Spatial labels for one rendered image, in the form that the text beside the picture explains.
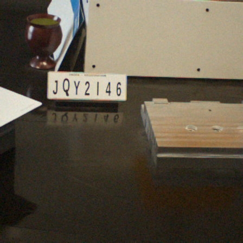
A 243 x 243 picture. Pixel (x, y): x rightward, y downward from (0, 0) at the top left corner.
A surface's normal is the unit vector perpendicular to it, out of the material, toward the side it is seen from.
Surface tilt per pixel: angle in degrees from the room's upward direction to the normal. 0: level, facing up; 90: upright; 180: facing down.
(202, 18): 90
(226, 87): 0
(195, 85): 0
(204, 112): 0
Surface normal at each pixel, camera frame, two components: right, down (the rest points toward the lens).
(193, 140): 0.08, -0.88
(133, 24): 0.11, 0.47
